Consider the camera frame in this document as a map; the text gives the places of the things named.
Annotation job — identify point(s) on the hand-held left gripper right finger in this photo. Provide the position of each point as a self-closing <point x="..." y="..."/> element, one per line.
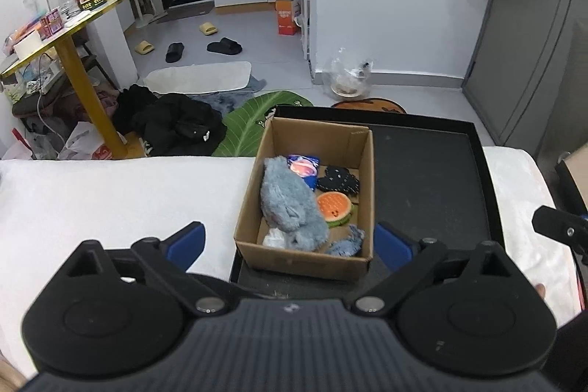
<point x="390" y="247"/>

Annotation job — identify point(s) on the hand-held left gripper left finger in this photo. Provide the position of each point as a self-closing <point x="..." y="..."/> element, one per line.
<point x="188" y="245"/>

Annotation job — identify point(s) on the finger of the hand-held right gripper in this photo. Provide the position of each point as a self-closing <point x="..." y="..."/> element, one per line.
<point x="572" y="187"/>
<point x="556" y="224"/>

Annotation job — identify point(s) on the small blue-grey plush piece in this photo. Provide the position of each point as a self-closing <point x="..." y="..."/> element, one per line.
<point x="347" y="245"/>

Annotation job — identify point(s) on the burger plush toy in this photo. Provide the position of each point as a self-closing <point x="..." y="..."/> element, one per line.
<point x="334" y="208"/>

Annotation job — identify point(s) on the black tray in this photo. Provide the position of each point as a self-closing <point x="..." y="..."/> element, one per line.
<point x="427" y="180"/>

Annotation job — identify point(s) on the black plush toy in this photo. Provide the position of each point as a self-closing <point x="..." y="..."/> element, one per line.
<point x="337" y="180"/>

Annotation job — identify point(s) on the brown cardboard box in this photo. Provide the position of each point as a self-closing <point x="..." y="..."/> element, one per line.
<point x="303" y="261"/>

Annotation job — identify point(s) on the grey plush toy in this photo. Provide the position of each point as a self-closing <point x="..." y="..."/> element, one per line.
<point x="285" y="199"/>

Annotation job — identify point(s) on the blue planet print pouch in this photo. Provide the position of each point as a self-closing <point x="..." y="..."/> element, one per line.
<point x="303" y="167"/>

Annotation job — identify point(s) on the person's right leg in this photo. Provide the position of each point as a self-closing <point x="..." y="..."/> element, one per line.
<point x="542" y="291"/>

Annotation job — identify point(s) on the crumpled white paper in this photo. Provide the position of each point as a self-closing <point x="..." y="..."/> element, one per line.
<point x="274" y="239"/>

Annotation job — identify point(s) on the pile of black clothes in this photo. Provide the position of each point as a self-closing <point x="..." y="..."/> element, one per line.
<point x="179" y="121"/>

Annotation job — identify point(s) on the green leaf floor mat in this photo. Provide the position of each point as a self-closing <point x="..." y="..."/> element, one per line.
<point x="248" y="121"/>

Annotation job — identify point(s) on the round orange floor mat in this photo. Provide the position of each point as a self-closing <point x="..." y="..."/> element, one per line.
<point x="367" y="105"/>

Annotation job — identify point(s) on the grey wardrobe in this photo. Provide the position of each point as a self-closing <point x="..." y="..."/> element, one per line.
<point x="519" y="52"/>

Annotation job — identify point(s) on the white plastic bag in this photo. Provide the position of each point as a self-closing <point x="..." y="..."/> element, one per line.
<point x="80" y="141"/>

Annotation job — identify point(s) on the blue-grey fluffy rug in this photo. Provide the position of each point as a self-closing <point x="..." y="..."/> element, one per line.
<point x="234" y="96"/>

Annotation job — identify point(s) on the white floor mat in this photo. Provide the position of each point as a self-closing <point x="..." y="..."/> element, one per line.
<point x="197" y="77"/>

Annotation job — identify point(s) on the clear plastic bag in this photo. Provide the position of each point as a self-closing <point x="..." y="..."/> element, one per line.
<point x="349" y="75"/>

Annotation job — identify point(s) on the black slipper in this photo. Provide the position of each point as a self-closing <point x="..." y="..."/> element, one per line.
<point x="175" y="52"/>
<point x="225" y="46"/>

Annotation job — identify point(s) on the yellow slipper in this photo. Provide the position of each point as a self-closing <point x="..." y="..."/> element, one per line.
<point x="208" y="29"/>
<point x="144" y="48"/>

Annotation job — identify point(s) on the yellow round table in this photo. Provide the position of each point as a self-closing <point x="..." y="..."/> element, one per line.
<point x="78" y="70"/>

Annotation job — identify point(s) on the dark door mat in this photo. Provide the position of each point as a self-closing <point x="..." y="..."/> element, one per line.
<point x="183" y="14"/>

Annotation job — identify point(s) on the white shelf rack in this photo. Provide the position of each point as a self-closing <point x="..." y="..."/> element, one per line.
<point x="307" y="15"/>

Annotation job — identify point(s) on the orange cardboard box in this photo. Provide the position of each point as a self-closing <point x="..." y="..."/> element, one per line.
<point x="285" y="17"/>

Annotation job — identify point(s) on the white box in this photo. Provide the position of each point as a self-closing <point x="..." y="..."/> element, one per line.
<point x="26" y="44"/>

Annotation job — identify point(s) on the small red boxes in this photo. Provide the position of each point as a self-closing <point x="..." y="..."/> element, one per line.
<point x="50" y="23"/>

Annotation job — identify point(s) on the green capped bottle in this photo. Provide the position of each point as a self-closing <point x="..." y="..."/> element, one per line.
<point x="30" y="4"/>

